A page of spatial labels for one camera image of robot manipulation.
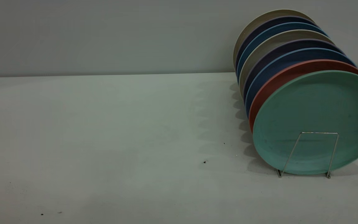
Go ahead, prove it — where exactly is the green round plate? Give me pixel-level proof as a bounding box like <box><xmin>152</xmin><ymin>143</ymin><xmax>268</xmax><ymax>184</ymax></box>
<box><xmin>252</xmin><ymin>70</ymin><xmax>358</xmax><ymax>175</ymax></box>

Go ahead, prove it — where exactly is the pink round plate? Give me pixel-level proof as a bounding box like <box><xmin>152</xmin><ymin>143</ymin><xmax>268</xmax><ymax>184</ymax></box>
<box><xmin>248</xmin><ymin>59</ymin><xmax>358</xmax><ymax>134</ymax></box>

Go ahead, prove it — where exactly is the blue round plate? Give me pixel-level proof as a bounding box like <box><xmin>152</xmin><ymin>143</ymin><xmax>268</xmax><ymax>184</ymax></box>
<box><xmin>236</xmin><ymin>22</ymin><xmax>328</xmax><ymax>83</ymax></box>
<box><xmin>245</xmin><ymin>47</ymin><xmax>358</xmax><ymax>119</ymax></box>

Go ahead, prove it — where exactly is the beige round plate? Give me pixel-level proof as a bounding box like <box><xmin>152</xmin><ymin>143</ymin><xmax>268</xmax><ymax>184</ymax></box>
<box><xmin>239</xmin><ymin>30</ymin><xmax>335</xmax><ymax>97</ymax></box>
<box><xmin>232</xmin><ymin>9</ymin><xmax>314</xmax><ymax>70</ymax></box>

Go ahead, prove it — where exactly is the dark purple round plate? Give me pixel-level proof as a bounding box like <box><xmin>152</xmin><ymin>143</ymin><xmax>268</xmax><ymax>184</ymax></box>
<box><xmin>244</xmin><ymin>39</ymin><xmax>346</xmax><ymax>103</ymax></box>
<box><xmin>235</xmin><ymin>16</ymin><xmax>319</xmax><ymax>75</ymax></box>

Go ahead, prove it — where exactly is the metal wire plate rack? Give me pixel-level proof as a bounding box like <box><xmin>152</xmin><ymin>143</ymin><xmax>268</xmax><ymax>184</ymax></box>
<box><xmin>276</xmin><ymin>132</ymin><xmax>339</xmax><ymax>179</ymax></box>

